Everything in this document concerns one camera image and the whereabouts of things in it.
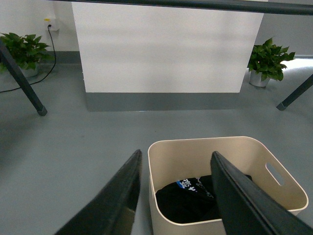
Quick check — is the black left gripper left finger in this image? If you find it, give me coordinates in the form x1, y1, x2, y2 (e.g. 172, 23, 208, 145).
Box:
56, 149, 142, 235

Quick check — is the potted green plant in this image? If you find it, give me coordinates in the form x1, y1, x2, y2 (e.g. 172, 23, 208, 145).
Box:
247, 38, 295, 88
0, 32, 54, 77

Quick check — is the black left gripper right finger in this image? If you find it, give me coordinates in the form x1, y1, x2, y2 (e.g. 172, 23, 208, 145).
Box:
210, 151, 313, 235

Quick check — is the white wall socket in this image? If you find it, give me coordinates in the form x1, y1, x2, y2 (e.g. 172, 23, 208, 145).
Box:
44, 17, 60, 31

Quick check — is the black power cable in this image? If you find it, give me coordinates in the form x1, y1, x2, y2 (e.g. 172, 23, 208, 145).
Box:
0, 24, 57, 94

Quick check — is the dark metal clothes rack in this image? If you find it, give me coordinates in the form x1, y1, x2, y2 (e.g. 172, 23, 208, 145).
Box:
0, 0, 313, 116

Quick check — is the black printed t-shirt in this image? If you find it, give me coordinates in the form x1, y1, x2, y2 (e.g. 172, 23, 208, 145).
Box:
155, 173, 253, 224

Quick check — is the left potted green plant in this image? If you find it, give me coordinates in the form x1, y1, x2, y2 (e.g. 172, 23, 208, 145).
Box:
0, 32, 54, 77

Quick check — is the right potted green plant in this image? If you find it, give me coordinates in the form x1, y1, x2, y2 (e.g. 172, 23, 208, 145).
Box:
247, 38, 295, 88

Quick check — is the white pillar with grey base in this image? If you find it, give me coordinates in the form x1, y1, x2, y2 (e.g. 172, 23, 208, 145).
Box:
72, 3, 263, 111

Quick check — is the beige plastic laundry hamper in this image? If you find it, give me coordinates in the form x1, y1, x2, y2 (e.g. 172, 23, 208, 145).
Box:
148, 136, 309, 235

